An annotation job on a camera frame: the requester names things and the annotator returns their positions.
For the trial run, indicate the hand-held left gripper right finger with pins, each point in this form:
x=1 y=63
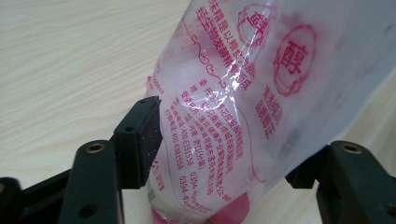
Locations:
x=358 y=180

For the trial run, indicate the red printed clear plastic bag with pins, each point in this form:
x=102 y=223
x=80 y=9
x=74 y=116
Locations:
x=249 y=109

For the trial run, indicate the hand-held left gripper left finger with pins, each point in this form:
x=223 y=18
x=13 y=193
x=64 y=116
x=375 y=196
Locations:
x=137 y=140

